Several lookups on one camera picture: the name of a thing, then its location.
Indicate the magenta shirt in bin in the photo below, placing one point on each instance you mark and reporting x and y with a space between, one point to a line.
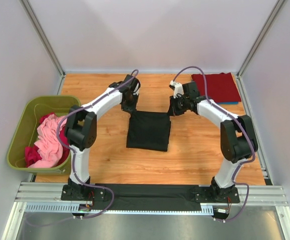
65 142

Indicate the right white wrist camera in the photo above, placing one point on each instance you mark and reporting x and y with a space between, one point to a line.
177 89

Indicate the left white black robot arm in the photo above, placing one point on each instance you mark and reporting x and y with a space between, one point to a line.
81 133

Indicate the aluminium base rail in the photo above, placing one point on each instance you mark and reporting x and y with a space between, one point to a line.
46 197

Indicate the folded blue shirt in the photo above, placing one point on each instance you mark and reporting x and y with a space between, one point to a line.
228 103

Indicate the black t shirt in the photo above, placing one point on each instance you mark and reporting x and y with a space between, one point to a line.
149 131

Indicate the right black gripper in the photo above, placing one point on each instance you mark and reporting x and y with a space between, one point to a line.
172 106

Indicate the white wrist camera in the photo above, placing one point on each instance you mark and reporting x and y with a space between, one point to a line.
137 89
177 89

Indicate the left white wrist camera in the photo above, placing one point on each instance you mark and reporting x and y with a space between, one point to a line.
137 89

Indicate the folded dark red shirt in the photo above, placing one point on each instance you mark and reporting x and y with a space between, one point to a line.
221 87

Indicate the aluminium corner post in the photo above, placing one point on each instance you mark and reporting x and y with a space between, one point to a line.
261 36
41 34

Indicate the right aluminium corner post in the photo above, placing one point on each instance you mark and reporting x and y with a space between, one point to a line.
261 36

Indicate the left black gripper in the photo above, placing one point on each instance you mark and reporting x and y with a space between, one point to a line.
129 108

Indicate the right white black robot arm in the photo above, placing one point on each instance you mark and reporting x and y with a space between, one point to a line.
237 136

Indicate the left aluminium corner post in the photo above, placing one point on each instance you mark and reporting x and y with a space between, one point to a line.
41 34

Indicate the olive green plastic bin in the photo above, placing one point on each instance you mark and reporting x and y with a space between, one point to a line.
26 132

